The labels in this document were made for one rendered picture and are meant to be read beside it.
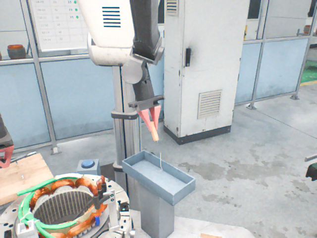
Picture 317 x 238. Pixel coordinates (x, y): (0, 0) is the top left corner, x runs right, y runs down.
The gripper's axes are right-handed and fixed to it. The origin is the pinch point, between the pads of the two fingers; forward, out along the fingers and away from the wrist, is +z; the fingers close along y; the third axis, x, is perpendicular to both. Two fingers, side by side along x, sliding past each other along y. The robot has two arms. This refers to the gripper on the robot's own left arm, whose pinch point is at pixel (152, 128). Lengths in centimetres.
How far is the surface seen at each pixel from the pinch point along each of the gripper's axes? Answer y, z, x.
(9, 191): -44.7, 7.8, 10.4
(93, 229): -23.6, 15.5, -15.8
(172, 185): 2.4, 21.0, 2.4
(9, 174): -45.7, 4.9, 18.7
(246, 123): 195, 80, 225
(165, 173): 2.7, 18.9, 8.8
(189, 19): 104, -60, 158
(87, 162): -21.7, 9.6, 20.5
